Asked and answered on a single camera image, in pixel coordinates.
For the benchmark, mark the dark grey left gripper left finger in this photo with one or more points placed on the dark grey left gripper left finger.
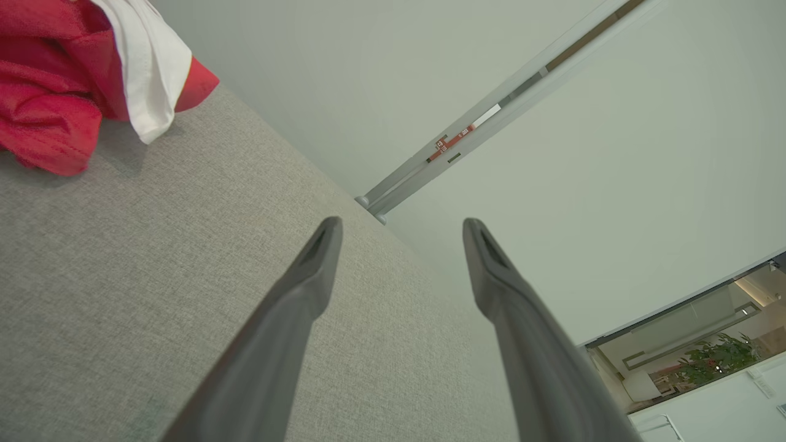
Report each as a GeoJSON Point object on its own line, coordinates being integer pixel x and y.
{"type": "Point", "coordinates": [270, 344]}

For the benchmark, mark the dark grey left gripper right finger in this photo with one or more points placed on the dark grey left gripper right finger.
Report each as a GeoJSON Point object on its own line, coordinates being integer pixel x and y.
{"type": "Point", "coordinates": [540, 356]}

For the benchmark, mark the red shorts with white trim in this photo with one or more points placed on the red shorts with white trim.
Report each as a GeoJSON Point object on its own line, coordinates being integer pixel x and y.
{"type": "Point", "coordinates": [49, 61]}

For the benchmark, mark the glass partition window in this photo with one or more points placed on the glass partition window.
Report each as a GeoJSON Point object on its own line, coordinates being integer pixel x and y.
{"type": "Point", "coordinates": [675, 331]}

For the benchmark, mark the grey fabric sofa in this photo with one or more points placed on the grey fabric sofa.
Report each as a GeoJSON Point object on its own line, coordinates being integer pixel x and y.
{"type": "Point", "coordinates": [153, 245]}

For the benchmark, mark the green potted plant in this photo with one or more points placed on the green potted plant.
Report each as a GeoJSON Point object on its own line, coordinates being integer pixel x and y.
{"type": "Point", "coordinates": [718, 359]}

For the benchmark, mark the grey metal frame pole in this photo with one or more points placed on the grey metal frame pole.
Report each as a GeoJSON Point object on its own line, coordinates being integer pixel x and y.
{"type": "Point", "coordinates": [399, 184]}

